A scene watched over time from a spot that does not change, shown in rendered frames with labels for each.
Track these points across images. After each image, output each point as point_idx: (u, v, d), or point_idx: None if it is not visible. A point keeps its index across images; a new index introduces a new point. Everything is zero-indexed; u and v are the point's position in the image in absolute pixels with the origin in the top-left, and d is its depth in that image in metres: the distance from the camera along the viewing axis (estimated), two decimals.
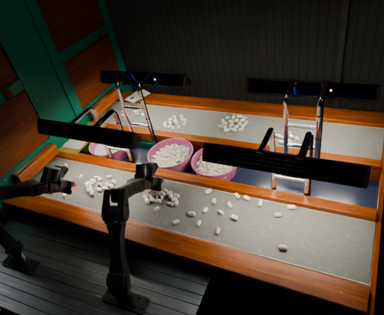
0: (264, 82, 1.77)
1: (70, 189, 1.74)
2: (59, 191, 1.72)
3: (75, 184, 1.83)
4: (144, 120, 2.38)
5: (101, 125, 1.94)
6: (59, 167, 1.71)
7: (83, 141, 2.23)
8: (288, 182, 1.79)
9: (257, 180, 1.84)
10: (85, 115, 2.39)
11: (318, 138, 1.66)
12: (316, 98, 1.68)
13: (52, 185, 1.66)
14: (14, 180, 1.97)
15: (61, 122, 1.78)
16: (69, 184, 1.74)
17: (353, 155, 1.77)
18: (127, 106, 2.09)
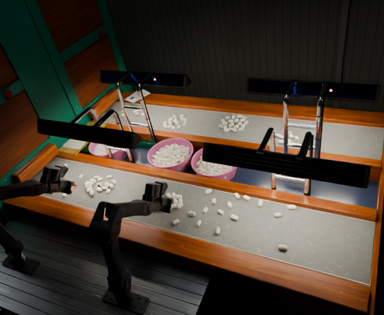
0: (264, 82, 1.77)
1: (70, 189, 1.74)
2: (59, 191, 1.72)
3: (75, 184, 1.83)
4: (144, 120, 2.38)
5: (101, 125, 1.94)
6: (59, 167, 1.71)
7: (83, 141, 2.23)
8: (288, 182, 1.79)
9: (257, 180, 1.84)
10: (85, 115, 2.39)
11: (318, 138, 1.66)
12: (316, 98, 1.68)
13: (52, 185, 1.66)
14: (14, 180, 1.97)
15: (61, 122, 1.78)
16: (69, 184, 1.74)
17: (353, 155, 1.77)
18: (127, 106, 2.09)
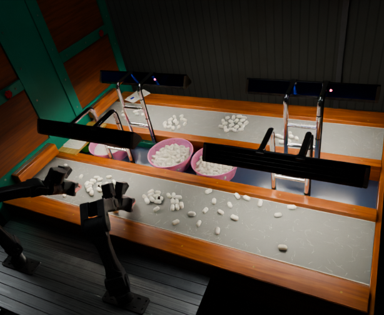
0: (264, 82, 1.77)
1: (74, 191, 1.66)
2: (62, 193, 1.64)
3: (79, 185, 1.75)
4: (144, 120, 2.38)
5: (101, 125, 1.94)
6: (63, 168, 1.63)
7: (83, 141, 2.23)
8: (288, 182, 1.79)
9: (257, 180, 1.84)
10: (85, 115, 2.39)
11: (318, 138, 1.66)
12: (316, 98, 1.68)
13: (55, 188, 1.58)
14: (14, 180, 1.97)
15: (61, 122, 1.78)
16: (73, 185, 1.66)
17: (353, 155, 1.77)
18: (127, 106, 2.09)
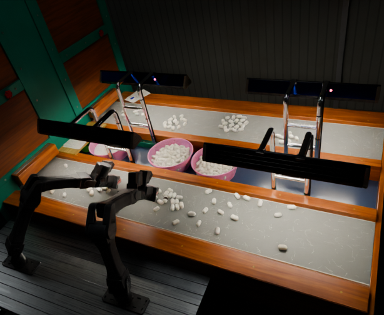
0: (264, 82, 1.77)
1: (117, 184, 1.80)
2: (107, 185, 1.78)
3: (119, 179, 1.89)
4: (144, 120, 2.38)
5: (101, 125, 1.94)
6: (107, 162, 1.77)
7: (83, 141, 2.23)
8: (288, 182, 1.79)
9: (257, 180, 1.84)
10: (85, 115, 2.39)
11: (318, 138, 1.66)
12: (316, 98, 1.68)
13: (101, 181, 1.72)
14: (14, 180, 1.97)
15: (61, 122, 1.78)
16: (116, 179, 1.80)
17: (353, 155, 1.77)
18: (127, 106, 2.09)
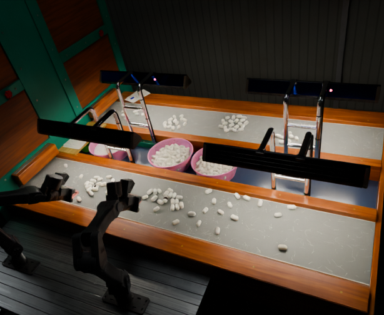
0: (264, 82, 1.77)
1: (71, 197, 1.69)
2: (60, 199, 1.67)
3: (76, 192, 1.78)
4: (144, 120, 2.38)
5: (101, 125, 1.94)
6: (60, 175, 1.66)
7: (83, 141, 2.23)
8: (288, 182, 1.79)
9: (257, 180, 1.84)
10: (85, 115, 2.39)
11: (318, 138, 1.66)
12: (316, 98, 1.68)
13: (52, 195, 1.61)
14: (14, 180, 1.97)
15: (61, 122, 1.78)
16: (70, 192, 1.69)
17: (353, 155, 1.77)
18: (127, 106, 2.09)
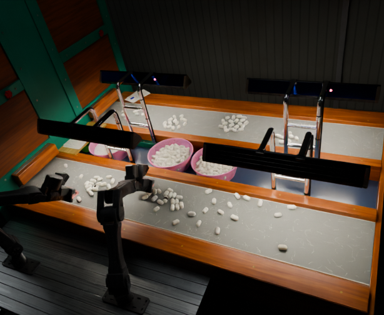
0: (264, 82, 1.77)
1: (71, 197, 1.69)
2: (60, 199, 1.67)
3: (77, 192, 1.78)
4: (144, 120, 2.38)
5: (101, 125, 1.94)
6: (60, 175, 1.66)
7: (83, 141, 2.23)
8: (288, 182, 1.79)
9: (257, 180, 1.84)
10: (85, 115, 2.39)
11: (318, 138, 1.66)
12: (316, 98, 1.68)
13: (52, 195, 1.61)
14: (14, 180, 1.97)
15: (61, 122, 1.78)
16: (70, 192, 1.69)
17: (353, 155, 1.77)
18: (127, 106, 2.09)
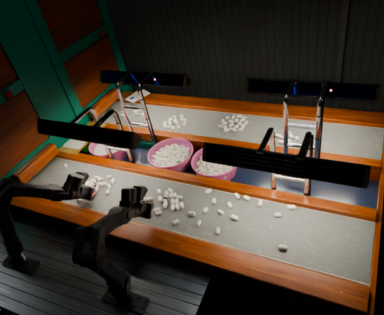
0: (264, 82, 1.77)
1: (91, 195, 1.77)
2: (80, 197, 1.74)
3: (95, 190, 1.86)
4: (144, 120, 2.38)
5: (101, 125, 1.94)
6: (80, 174, 1.73)
7: (83, 141, 2.23)
8: (288, 182, 1.79)
9: (257, 180, 1.84)
10: (85, 115, 2.39)
11: (318, 138, 1.66)
12: (316, 98, 1.68)
13: (74, 193, 1.69)
14: (14, 180, 1.97)
15: (61, 122, 1.78)
16: (90, 190, 1.77)
17: (353, 155, 1.77)
18: (127, 106, 2.09)
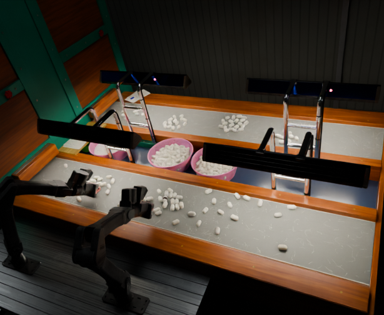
0: (264, 82, 1.77)
1: (95, 192, 1.76)
2: (84, 194, 1.74)
3: (99, 187, 1.85)
4: (144, 120, 2.38)
5: (101, 125, 1.94)
6: (85, 170, 1.73)
7: (83, 141, 2.23)
8: (288, 182, 1.79)
9: (257, 180, 1.84)
10: (85, 115, 2.39)
11: (318, 138, 1.66)
12: (316, 98, 1.68)
13: (78, 189, 1.68)
14: None
15: (61, 122, 1.78)
16: (94, 187, 1.76)
17: (353, 155, 1.77)
18: (127, 106, 2.09)
